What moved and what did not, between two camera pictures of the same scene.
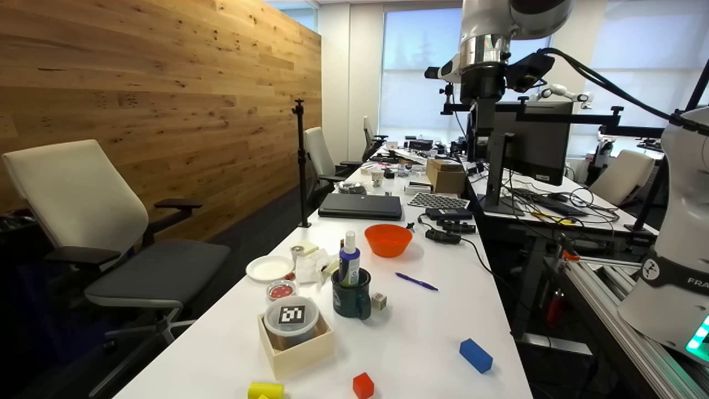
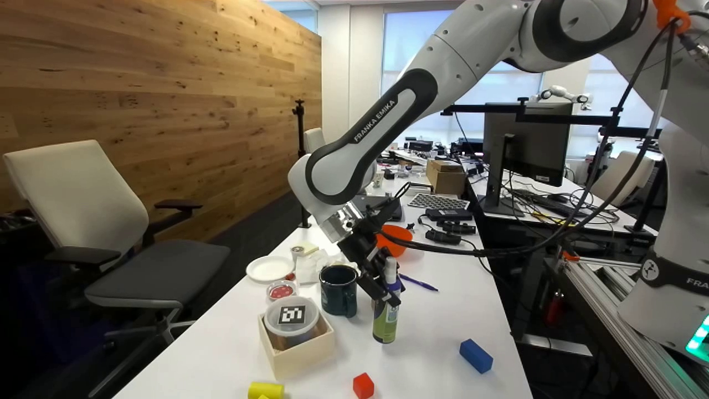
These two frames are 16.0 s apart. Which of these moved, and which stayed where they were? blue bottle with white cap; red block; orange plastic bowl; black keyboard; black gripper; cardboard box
Moved: black gripper; blue bottle with white cap
Stayed: black keyboard; cardboard box; red block; orange plastic bowl
